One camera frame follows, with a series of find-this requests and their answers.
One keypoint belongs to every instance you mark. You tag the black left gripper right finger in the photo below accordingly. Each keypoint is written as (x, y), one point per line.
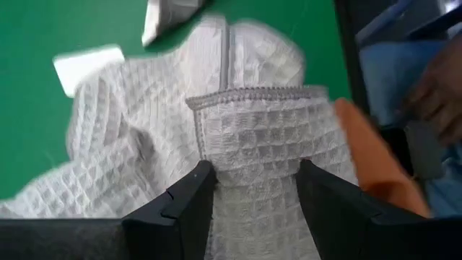
(361, 238)

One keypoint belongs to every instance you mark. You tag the person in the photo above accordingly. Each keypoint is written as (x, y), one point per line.
(390, 72)

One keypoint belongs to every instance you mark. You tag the person's hand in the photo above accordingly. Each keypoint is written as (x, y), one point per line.
(440, 94)

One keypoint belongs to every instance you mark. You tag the grey handheld device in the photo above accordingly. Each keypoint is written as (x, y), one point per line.
(422, 151)

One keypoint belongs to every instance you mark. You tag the light grey towel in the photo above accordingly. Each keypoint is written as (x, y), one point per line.
(166, 18)

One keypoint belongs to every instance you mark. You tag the orange towel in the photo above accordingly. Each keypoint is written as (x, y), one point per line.
(371, 159)

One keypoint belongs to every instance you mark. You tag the black table frame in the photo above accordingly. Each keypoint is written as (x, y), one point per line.
(352, 54)

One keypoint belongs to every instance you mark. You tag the light waffle weave towel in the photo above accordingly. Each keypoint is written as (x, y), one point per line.
(252, 137)

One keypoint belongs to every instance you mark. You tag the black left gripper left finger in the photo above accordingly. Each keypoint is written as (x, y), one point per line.
(169, 231)

